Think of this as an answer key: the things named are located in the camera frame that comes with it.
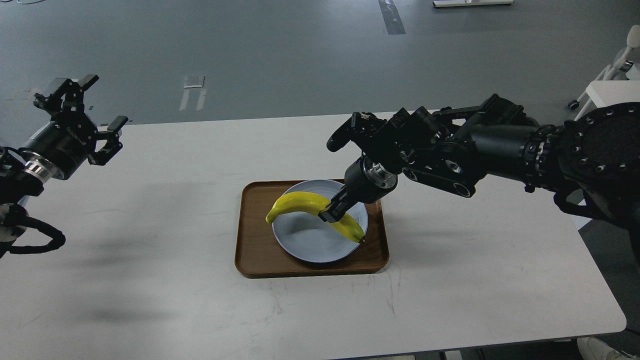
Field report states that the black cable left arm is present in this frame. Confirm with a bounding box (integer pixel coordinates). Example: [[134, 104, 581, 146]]
[[5, 205, 67, 256]]

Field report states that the white board on floor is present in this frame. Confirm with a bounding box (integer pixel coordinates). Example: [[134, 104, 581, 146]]
[[432, 0, 515, 9]]

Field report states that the white side table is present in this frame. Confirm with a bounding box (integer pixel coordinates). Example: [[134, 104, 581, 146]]
[[567, 80, 639, 231]]

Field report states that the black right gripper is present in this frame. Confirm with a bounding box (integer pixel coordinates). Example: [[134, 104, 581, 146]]
[[318, 156, 398, 223]]

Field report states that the light blue plate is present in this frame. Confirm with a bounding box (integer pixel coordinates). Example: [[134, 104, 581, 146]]
[[269, 178, 369, 264]]

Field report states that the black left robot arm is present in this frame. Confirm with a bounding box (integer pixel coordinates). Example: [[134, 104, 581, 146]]
[[0, 74, 128, 255]]

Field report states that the yellow banana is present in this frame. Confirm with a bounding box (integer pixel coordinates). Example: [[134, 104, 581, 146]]
[[265, 191, 366, 243]]

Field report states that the brown wooden tray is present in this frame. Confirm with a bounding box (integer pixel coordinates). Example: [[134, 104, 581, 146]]
[[234, 180, 390, 279]]

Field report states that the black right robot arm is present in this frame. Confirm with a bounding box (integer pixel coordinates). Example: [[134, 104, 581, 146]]
[[318, 94, 640, 258]]

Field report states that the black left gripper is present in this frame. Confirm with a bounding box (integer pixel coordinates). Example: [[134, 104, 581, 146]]
[[20, 74, 130, 180]]

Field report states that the white shoe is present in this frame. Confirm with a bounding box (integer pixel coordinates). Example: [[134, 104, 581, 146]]
[[576, 337, 640, 360]]

